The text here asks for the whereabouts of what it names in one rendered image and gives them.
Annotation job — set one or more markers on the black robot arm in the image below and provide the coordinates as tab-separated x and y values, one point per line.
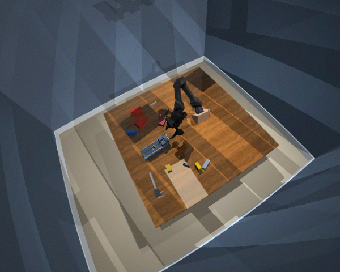
177	113

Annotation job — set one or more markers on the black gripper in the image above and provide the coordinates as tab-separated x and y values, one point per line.
178	131

